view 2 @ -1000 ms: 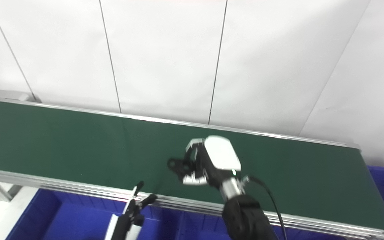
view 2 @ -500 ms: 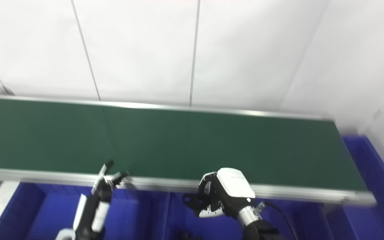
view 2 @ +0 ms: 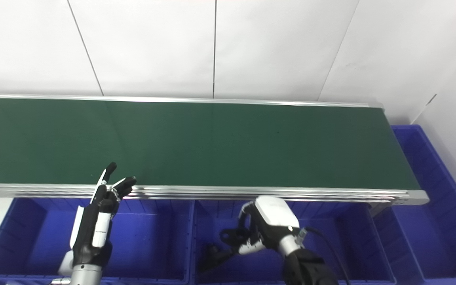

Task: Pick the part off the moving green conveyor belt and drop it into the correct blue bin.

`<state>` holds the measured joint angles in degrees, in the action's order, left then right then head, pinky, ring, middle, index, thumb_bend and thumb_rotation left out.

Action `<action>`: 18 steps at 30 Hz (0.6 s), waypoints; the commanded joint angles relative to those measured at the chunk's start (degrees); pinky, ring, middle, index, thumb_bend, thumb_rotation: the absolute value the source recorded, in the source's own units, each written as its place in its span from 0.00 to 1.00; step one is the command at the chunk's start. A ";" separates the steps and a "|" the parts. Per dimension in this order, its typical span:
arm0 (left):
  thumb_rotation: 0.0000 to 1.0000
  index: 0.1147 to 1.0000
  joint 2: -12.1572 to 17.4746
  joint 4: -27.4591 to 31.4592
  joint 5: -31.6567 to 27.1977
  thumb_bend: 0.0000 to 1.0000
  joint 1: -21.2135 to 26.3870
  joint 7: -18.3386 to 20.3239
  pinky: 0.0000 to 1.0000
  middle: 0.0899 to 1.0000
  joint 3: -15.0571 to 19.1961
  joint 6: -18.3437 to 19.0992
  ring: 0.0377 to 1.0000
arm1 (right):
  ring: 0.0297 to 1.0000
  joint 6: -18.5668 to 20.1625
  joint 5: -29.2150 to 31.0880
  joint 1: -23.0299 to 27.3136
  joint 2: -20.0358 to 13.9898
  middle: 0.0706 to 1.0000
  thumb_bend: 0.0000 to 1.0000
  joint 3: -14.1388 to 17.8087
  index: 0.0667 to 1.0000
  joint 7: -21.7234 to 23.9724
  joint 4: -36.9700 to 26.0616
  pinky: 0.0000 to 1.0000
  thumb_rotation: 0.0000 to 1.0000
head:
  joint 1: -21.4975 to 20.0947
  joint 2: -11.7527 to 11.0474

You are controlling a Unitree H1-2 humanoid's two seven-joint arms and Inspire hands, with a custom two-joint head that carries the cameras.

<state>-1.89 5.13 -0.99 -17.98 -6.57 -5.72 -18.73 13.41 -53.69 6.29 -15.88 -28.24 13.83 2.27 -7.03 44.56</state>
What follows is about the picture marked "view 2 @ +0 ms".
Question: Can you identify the green conveyor belt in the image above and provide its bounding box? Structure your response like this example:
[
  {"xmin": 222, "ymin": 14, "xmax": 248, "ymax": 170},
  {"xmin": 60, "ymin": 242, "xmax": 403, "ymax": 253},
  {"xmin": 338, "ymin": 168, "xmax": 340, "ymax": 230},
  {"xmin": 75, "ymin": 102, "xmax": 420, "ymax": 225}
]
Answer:
[{"xmin": 0, "ymin": 93, "xmax": 429, "ymax": 205}]

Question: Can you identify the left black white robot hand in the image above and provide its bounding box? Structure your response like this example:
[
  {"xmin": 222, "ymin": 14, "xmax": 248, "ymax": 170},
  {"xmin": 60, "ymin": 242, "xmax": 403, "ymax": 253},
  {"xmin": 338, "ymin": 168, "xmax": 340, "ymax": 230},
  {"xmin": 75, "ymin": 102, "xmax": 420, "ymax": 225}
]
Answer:
[{"xmin": 58, "ymin": 161, "xmax": 137, "ymax": 276}]

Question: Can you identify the black tee-shaped part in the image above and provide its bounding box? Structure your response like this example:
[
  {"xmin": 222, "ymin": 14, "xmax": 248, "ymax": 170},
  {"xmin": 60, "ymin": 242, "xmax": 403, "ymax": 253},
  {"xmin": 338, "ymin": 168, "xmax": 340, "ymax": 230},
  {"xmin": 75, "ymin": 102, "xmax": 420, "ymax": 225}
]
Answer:
[{"xmin": 198, "ymin": 245, "xmax": 237, "ymax": 273}]

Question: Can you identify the black flange part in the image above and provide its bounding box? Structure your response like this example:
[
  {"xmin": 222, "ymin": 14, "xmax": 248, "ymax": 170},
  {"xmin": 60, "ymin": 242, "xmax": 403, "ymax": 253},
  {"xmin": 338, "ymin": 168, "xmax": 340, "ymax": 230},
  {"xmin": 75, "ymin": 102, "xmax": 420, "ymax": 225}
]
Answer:
[{"xmin": 220, "ymin": 225, "xmax": 253, "ymax": 248}]

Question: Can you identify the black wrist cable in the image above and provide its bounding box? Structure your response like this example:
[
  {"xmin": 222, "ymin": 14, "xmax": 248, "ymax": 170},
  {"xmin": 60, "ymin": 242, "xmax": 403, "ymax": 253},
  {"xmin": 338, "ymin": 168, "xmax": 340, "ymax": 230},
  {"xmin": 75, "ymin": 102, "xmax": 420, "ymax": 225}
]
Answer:
[{"xmin": 298, "ymin": 226, "xmax": 351, "ymax": 285}]

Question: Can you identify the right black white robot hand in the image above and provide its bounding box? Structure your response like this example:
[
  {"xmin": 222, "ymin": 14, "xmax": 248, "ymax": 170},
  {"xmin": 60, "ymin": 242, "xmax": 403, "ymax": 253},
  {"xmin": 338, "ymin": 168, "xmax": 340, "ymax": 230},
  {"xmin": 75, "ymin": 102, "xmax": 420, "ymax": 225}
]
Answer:
[{"xmin": 234, "ymin": 196, "xmax": 300, "ymax": 256}]

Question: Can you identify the blue plastic bin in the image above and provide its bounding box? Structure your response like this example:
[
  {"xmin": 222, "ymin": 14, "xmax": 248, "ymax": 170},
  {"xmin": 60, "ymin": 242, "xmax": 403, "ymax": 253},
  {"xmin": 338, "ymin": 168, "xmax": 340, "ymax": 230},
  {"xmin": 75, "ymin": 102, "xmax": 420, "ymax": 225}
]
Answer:
[
  {"xmin": 0, "ymin": 197, "xmax": 194, "ymax": 285},
  {"xmin": 372, "ymin": 124, "xmax": 456, "ymax": 280},
  {"xmin": 190, "ymin": 199, "xmax": 397, "ymax": 285}
]

